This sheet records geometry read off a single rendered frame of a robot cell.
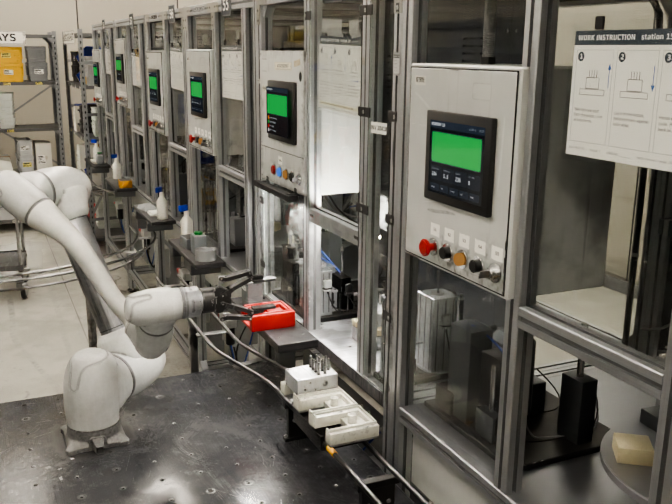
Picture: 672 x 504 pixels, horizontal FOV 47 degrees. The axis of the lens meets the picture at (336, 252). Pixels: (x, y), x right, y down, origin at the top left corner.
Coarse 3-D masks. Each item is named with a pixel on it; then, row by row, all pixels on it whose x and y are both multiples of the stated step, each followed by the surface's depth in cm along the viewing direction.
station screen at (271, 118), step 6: (270, 90) 268; (276, 90) 262; (282, 90) 257; (270, 114) 270; (276, 114) 264; (270, 120) 270; (276, 120) 265; (282, 120) 260; (270, 126) 271; (276, 126) 265; (282, 126) 260; (270, 132) 272; (276, 132) 266; (282, 132) 261
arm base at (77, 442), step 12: (120, 420) 247; (72, 432) 231; (84, 432) 230; (96, 432) 230; (108, 432) 233; (120, 432) 237; (72, 444) 230; (84, 444) 230; (96, 444) 227; (108, 444) 232; (120, 444) 233
